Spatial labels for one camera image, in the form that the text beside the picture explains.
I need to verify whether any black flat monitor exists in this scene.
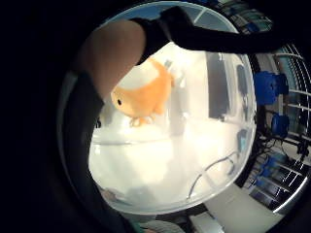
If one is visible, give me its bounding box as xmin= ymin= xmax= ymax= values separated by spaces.
xmin=205 ymin=51 xmax=231 ymax=120

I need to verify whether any large blue plastic part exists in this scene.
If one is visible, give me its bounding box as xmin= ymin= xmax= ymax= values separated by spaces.
xmin=254 ymin=71 xmax=290 ymax=106

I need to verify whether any round blue plastic part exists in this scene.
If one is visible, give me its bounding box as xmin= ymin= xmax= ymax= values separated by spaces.
xmin=271 ymin=113 xmax=291 ymax=139

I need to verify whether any small blue device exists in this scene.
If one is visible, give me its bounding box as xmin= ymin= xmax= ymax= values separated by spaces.
xmin=236 ymin=128 xmax=249 ymax=153

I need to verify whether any orange soft toy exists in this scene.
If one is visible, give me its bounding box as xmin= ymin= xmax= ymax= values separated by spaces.
xmin=110 ymin=57 xmax=175 ymax=128

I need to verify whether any white box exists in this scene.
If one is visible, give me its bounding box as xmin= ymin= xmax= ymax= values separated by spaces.
xmin=203 ymin=183 xmax=286 ymax=233

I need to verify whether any white wire rack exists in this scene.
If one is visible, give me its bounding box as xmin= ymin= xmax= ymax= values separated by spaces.
xmin=256 ymin=43 xmax=311 ymax=215

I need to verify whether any grey cable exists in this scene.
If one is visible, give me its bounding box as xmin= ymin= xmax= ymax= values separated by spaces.
xmin=187 ymin=150 xmax=238 ymax=200

